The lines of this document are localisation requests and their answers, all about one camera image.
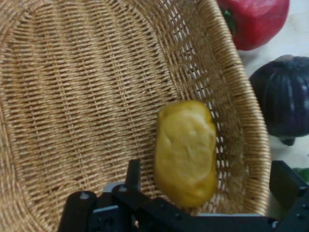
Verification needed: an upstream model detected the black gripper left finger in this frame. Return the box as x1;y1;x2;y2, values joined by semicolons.
56;159;211;232

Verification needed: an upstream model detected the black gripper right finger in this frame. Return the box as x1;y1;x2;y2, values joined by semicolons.
269;160;309;232

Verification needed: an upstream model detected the yellow potato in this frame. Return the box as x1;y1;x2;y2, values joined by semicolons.
154;100;218;208

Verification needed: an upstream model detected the green bell pepper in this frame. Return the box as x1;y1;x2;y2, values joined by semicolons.
293;167;309;182

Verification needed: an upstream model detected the dark purple onion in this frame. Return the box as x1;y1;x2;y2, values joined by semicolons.
248;55;309;146

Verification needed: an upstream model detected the woven wicker basket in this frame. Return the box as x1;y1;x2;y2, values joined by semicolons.
0;0;271;232

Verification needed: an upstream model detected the red bell pepper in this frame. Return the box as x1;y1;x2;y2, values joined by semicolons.
216;0;290;51

